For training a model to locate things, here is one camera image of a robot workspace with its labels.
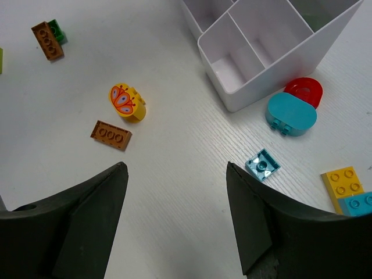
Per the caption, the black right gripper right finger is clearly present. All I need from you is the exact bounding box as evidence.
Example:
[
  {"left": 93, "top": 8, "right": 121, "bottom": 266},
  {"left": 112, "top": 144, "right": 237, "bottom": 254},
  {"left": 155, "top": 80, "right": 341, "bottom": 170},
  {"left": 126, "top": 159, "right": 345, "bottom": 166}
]
[{"left": 226, "top": 163, "right": 371, "bottom": 278}]

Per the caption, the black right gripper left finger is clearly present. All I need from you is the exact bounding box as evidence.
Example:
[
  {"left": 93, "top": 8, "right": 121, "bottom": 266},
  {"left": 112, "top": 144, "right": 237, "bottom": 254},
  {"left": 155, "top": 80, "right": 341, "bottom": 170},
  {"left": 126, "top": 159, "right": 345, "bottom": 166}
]
[{"left": 1, "top": 162, "right": 128, "bottom": 278}]

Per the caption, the brown lego plate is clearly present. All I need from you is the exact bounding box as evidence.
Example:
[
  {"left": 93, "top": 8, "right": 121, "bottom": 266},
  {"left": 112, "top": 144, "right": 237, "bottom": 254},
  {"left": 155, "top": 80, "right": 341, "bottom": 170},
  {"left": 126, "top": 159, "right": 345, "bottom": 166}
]
[
  {"left": 90, "top": 120, "right": 132, "bottom": 151},
  {"left": 31, "top": 22, "right": 64, "bottom": 61}
]

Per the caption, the small teal lego brick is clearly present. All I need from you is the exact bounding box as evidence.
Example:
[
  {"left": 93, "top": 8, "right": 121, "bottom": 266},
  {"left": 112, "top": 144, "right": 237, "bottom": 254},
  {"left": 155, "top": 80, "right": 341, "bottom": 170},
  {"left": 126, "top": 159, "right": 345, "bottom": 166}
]
[{"left": 245, "top": 149, "right": 281, "bottom": 183}]

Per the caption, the teal rectangular lego brick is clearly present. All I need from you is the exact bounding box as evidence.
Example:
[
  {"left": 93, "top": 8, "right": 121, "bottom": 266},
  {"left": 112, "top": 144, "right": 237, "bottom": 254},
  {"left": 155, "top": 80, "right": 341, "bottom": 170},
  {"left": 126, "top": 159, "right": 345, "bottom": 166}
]
[{"left": 338, "top": 192, "right": 372, "bottom": 217}]

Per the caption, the teal rounded lego brick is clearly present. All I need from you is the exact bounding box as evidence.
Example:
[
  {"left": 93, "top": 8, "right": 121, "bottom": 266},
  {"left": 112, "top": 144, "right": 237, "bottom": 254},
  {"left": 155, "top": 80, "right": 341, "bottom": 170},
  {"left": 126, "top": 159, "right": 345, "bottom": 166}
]
[{"left": 265, "top": 92, "right": 317, "bottom": 137}]

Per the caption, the yellow butterfly lego brick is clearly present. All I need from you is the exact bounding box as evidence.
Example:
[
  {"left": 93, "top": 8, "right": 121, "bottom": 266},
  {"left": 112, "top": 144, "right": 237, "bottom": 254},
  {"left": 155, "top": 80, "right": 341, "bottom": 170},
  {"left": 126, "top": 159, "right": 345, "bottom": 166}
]
[{"left": 108, "top": 83, "right": 146, "bottom": 123}]

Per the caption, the red arch lego brick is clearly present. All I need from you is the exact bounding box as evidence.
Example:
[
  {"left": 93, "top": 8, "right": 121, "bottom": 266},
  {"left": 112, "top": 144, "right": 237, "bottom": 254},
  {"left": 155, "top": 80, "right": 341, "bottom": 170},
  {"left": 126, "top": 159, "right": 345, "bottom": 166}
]
[{"left": 284, "top": 77, "right": 323, "bottom": 109}]

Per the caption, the white divided container right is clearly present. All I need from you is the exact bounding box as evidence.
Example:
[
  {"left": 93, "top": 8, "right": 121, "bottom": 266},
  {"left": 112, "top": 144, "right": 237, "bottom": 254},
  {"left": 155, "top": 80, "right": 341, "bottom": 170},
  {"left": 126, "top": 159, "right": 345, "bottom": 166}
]
[{"left": 198, "top": 1, "right": 361, "bottom": 112}]

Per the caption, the white divided container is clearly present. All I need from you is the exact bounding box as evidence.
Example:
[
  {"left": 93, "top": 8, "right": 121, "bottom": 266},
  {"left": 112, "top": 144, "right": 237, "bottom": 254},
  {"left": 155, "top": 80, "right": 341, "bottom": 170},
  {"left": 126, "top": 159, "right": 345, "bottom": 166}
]
[
  {"left": 198, "top": 1, "right": 361, "bottom": 112},
  {"left": 180, "top": 0, "right": 235, "bottom": 40}
]

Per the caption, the lime green lego brick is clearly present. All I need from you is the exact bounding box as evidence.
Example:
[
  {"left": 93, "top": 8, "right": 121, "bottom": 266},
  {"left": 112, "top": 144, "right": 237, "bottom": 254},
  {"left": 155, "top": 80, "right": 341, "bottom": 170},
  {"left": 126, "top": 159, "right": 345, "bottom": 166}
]
[{"left": 0, "top": 48, "right": 3, "bottom": 74}]

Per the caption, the white divided container left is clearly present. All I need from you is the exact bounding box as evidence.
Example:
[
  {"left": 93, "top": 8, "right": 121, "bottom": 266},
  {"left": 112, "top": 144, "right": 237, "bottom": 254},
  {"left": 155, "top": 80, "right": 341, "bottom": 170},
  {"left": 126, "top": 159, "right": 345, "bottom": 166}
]
[{"left": 180, "top": 0, "right": 235, "bottom": 40}]

